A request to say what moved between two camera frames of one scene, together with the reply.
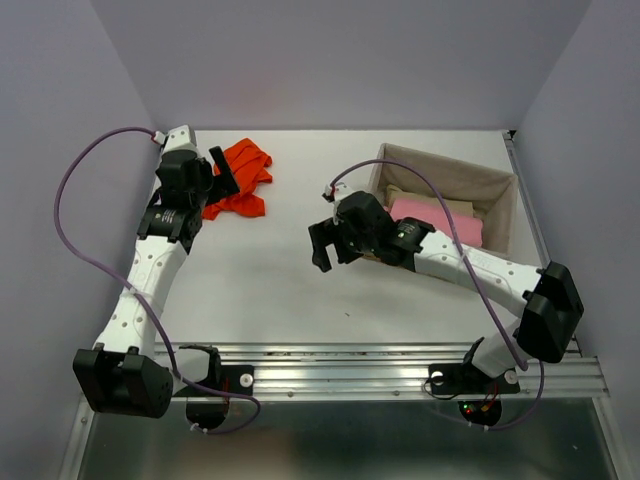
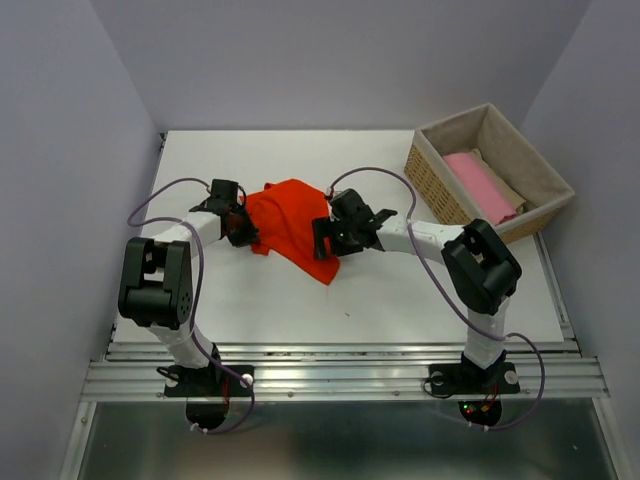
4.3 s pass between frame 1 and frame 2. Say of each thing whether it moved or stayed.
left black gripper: moved
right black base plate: stayed
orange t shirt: moved
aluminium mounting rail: stayed
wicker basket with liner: moved
